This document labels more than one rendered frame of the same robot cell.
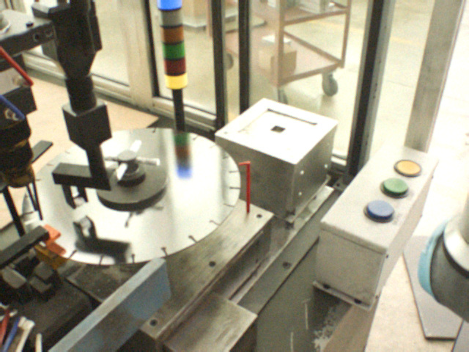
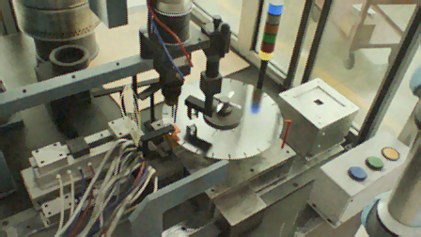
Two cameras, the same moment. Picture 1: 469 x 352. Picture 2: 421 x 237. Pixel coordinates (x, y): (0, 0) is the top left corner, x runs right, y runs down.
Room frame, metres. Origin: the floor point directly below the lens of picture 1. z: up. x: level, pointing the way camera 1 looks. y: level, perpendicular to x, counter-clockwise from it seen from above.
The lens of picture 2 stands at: (-0.24, -0.04, 1.68)
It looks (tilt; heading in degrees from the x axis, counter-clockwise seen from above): 42 degrees down; 15
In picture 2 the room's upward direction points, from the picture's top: 6 degrees clockwise
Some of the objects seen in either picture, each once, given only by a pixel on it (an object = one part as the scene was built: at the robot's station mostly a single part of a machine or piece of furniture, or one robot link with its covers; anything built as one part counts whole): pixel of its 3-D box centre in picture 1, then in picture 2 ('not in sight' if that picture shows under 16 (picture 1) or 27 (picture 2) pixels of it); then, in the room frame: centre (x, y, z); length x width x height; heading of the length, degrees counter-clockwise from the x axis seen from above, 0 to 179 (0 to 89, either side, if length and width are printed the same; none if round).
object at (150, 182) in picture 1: (130, 177); (223, 110); (0.57, 0.15, 0.96); 0.11 x 0.11 x 0.03
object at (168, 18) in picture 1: (170, 15); (273, 16); (0.87, 0.11, 1.11); 0.05 x 0.04 x 0.03; 54
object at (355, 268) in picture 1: (379, 219); (361, 178); (0.62, -0.26, 0.82); 0.28 x 0.11 x 0.15; 144
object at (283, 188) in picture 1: (276, 159); (312, 119); (0.81, -0.09, 0.82); 0.18 x 0.18 x 0.15; 54
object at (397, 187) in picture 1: (394, 189); (374, 164); (0.61, -0.27, 0.90); 0.04 x 0.04 x 0.02
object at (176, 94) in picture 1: (181, 131); (259, 84); (0.87, 0.11, 0.86); 0.02 x 0.02 x 0.22
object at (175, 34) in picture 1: (171, 31); (272, 25); (0.87, 0.11, 1.08); 0.05 x 0.04 x 0.03; 54
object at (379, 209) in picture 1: (379, 212); (357, 174); (0.55, -0.23, 0.90); 0.04 x 0.04 x 0.02
